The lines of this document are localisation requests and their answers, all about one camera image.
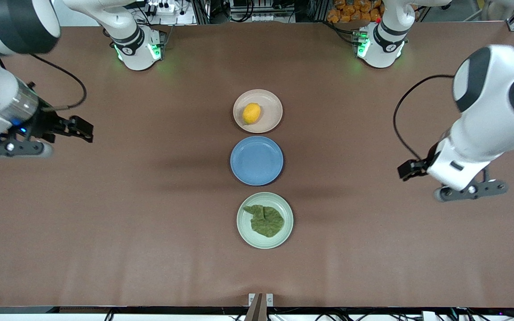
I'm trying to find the metal table edge bracket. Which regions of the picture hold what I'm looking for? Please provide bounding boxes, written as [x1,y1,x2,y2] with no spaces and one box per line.
[245,292,274,321]

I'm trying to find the beige plate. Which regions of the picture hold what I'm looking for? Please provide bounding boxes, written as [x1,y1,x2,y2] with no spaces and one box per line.
[232,89,283,134]

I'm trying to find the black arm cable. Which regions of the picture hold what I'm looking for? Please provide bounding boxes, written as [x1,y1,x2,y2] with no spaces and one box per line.
[29,53,88,112]
[393,74,456,162]

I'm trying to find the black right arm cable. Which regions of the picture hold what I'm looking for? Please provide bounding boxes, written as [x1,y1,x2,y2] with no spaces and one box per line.
[29,53,88,112]

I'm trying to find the yellow lemon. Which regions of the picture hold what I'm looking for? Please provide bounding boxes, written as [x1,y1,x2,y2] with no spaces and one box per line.
[242,103,261,125]

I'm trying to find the light green plate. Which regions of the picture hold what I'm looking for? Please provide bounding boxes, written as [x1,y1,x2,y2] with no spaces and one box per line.
[236,192,294,249]

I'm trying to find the bag of orange items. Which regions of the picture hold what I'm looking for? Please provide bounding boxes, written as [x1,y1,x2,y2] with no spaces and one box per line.
[327,0,385,24]

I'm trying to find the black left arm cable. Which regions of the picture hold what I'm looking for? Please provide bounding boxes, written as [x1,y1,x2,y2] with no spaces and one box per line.
[393,74,456,162]

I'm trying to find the blue plate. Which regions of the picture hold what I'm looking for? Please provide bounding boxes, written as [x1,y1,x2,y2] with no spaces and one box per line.
[230,136,284,186]

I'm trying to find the green lettuce leaf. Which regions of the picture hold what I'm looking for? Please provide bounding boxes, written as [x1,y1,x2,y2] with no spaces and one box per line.
[243,204,285,238]

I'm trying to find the white power strip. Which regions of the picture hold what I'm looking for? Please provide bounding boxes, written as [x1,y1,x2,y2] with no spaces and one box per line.
[143,0,182,15]

